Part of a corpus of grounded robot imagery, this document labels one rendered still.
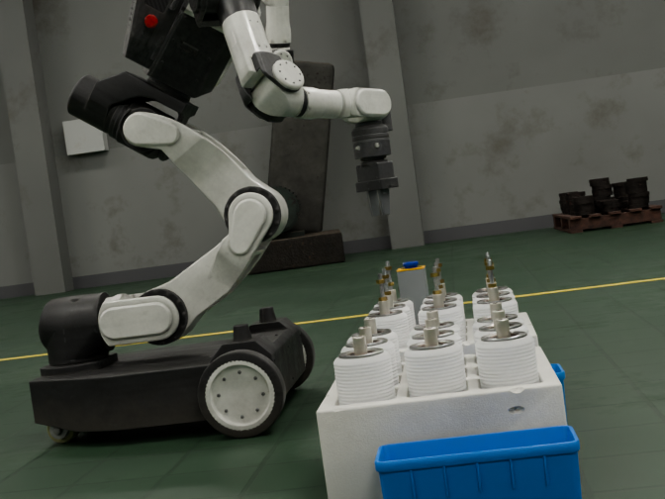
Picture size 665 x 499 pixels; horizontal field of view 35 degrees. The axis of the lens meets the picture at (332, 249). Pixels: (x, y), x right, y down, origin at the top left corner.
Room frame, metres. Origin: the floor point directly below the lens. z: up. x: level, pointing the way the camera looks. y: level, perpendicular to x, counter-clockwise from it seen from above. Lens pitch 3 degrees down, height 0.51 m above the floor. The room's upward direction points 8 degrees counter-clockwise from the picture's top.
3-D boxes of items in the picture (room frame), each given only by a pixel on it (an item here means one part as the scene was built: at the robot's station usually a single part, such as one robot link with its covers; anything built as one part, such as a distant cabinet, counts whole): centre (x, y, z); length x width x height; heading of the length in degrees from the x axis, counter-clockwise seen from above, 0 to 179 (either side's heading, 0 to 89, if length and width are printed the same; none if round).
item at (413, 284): (2.66, -0.19, 0.16); 0.07 x 0.07 x 0.31; 82
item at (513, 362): (1.70, -0.26, 0.16); 0.10 x 0.10 x 0.18
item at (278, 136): (9.10, 0.35, 0.91); 1.09 x 1.09 x 1.82; 83
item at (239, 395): (2.39, 0.25, 0.10); 0.20 x 0.05 x 0.20; 83
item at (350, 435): (1.83, -0.15, 0.09); 0.39 x 0.39 x 0.18; 83
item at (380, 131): (2.51, -0.13, 0.70); 0.11 x 0.11 x 0.11; 40
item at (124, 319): (2.69, 0.49, 0.28); 0.21 x 0.20 x 0.13; 83
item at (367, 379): (1.73, -0.02, 0.16); 0.10 x 0.10 x 0.18
